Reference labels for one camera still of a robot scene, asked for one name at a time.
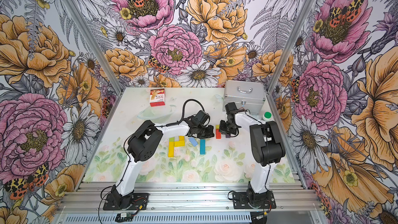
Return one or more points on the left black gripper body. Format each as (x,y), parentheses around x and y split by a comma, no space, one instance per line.
(204,132)

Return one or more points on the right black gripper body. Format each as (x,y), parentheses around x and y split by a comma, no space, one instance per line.
(225,128)

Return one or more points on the red block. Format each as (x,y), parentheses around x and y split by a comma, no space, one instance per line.
(218,134)

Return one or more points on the teal block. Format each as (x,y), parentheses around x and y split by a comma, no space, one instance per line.
(202,147)

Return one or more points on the yellow block crosswise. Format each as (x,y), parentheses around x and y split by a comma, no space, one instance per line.
(179,143)

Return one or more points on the long yellow block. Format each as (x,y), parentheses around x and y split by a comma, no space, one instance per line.
(171,147)

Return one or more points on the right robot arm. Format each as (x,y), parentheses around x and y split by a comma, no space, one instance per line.
(267,150)

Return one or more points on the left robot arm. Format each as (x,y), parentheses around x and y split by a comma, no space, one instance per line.
(141,146)

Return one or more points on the light blue block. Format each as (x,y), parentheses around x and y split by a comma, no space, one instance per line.
(193,141)

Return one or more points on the silver metal case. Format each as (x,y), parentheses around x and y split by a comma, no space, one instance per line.
(248,95)

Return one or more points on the white bottle green cap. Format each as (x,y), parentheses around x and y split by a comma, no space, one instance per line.
(267,116)

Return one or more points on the clear glass bowl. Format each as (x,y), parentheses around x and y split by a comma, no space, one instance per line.
(156,113)

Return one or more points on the red white cardboard box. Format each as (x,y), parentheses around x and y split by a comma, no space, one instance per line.
(157,97)

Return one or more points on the small circuit board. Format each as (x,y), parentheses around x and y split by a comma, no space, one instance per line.
(124,217)

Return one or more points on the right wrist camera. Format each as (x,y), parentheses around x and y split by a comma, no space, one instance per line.
(231,109)

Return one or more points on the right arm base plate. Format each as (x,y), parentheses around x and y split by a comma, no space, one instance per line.
(250,200)

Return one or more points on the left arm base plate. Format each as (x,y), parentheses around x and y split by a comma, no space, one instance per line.
(130,202)

